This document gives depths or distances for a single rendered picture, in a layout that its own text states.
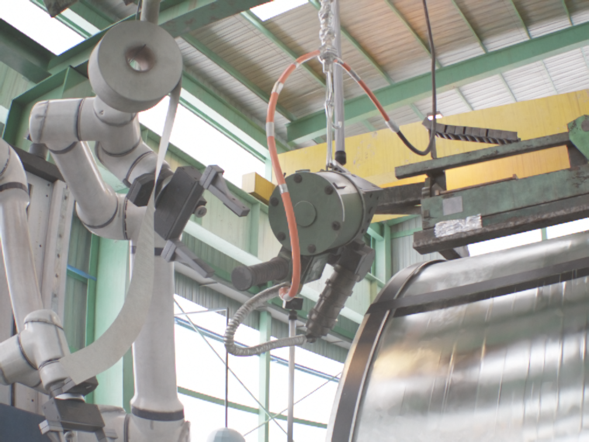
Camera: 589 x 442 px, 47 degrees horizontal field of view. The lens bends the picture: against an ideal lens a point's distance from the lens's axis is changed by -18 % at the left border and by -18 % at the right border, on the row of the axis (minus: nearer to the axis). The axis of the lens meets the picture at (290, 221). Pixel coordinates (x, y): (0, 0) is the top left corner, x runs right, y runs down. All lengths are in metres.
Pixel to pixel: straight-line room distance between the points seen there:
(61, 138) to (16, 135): 4.39
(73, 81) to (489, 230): 3.61
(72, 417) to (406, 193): 1.67
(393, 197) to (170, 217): 1.37
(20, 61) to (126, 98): 4.40
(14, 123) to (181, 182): 4.52
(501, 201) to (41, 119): 1.56
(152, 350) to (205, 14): 3.15
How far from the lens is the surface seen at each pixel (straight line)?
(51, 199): 2.33
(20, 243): 1.77
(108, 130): 1.42
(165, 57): 1.22
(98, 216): 1.88
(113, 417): 2.04
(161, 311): 1.94
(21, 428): 2.04
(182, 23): 4.89
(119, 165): 1.50
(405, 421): 1.17
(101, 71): 1.16
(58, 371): 1.42
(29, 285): 1.71
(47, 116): 1.46
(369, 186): 1.59
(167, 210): 1.45
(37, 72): 5.63
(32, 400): 2.17
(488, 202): 2.50
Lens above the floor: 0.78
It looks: 23 degrees up
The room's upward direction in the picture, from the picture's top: 1 degrees clockwise
